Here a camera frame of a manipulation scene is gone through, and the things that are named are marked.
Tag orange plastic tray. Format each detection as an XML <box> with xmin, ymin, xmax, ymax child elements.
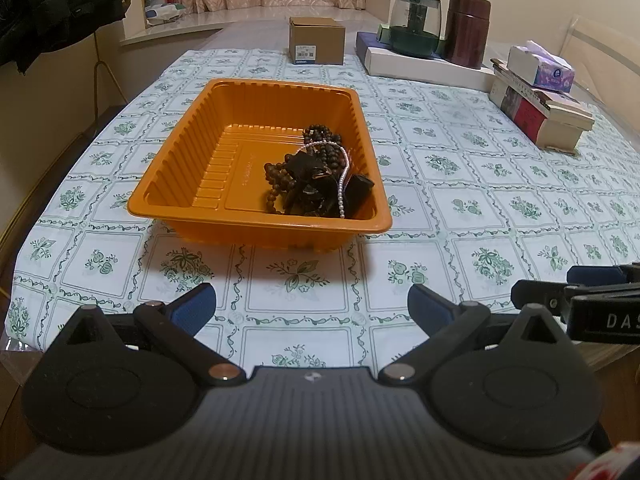
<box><xmin>127</xmin><ymin>79</ymin><xmax>393</xmax><ymax>252</ymax></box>

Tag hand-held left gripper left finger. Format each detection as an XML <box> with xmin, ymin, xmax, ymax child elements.
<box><xmin>56</xmin><ymin>282</ymin><xmax>247</xmax><ymax>387</ymax></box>

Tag black bead bracelet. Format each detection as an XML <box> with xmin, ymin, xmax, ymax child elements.
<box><xmin>287</xmin><ymin>182</ymin><xmax>341</xmax><ymax>218</ymax></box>

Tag white pearl necklace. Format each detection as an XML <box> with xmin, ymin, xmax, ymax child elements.
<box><xmin>295</xmin><ymin>141</ymin><xmax>351</xmax><ymax>221</ymax></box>

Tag red white patterned clothing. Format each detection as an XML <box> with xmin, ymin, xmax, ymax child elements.
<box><xmin>570</xmin><ymin>442</ymin><xmax>640</xmax><ymax>480</ymax></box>

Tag thick book cream pages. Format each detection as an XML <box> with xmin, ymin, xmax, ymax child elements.
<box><xmin>530</xmin><ymin>91</ymin><xmax>597</xmax><ymax>133</ymax></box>

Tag white plastic bag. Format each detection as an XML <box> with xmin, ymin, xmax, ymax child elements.
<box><xmin>145</xmin><ymin>0</ymin><xmax>191</xmax><ymax>23</ymax></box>

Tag thin grey book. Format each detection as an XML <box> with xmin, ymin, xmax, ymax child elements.
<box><xmin>490</xmin><ymin>57</ymin><xmax>546</xmax><ymax>106</ymax></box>

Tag black puffer jacket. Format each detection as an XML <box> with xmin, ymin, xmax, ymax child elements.
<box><xmin>0</xmin><ymin>0</ymin><xmax>126</xmax><ymax>76</ymax></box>

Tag dark bead necklace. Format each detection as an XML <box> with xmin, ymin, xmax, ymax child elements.
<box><xmin>301</xmin><ymin>123</ymin><xmax>352</xmax><ymax>173</ymax></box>

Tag brown cardboard box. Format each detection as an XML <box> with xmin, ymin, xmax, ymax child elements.
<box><xmin>288</xmin><ymin>16</ymin><xmax>346</xmax><ymax>67</ymax></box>

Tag purple white tissue pack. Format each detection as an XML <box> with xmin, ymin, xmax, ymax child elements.
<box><xmin>507</xmin><ymin>40</ymin><xmax>575</xmax><ymax>93</ymax></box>

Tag brown cylindrical canister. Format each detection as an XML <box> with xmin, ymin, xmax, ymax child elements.
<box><xmin>444</xmin><ymin>0</ymin><xmax>492</xmax><ymax>68</ymax></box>

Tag brown wooden bead bracelet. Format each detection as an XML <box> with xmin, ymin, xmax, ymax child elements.
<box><xmin>263</xmin><ymin>160</ymin><xmax>297</xmax><ymax>216</ymax></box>

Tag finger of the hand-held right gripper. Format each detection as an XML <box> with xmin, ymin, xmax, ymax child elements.
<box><xmin>566</xmin><ymin>264</ymin><xmax>640</xmax><ymax>289</ymax></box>
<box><xmin>511</xmin><ymin>280</ymin><xmax>574</xmax><ymax>319</ymax></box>

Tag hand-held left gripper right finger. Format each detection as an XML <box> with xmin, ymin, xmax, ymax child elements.
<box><xmin>378</xmin><ymin>283</ymin><xmax>566</xmax><ymax>386</ymax></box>

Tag white flat box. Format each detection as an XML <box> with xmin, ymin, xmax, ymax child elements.
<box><xmin>356</xmin><ymin>31</ymin><xmax>496</xmax><ymax>92</ymax></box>

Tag glass teapot green base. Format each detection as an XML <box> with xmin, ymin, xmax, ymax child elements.
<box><xmin>389</xmin><ymin>0</ymin><xmax>443</xmax><ymax>58</ymax></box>

